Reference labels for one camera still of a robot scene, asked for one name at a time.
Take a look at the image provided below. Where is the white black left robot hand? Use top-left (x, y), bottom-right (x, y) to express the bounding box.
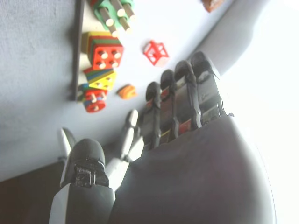
top-left (48, 50), bottom-right (278, 224)

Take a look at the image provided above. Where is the striped round disc stack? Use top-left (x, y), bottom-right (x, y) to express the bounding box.
top-left (81, 97), bottom-right (107, 113)

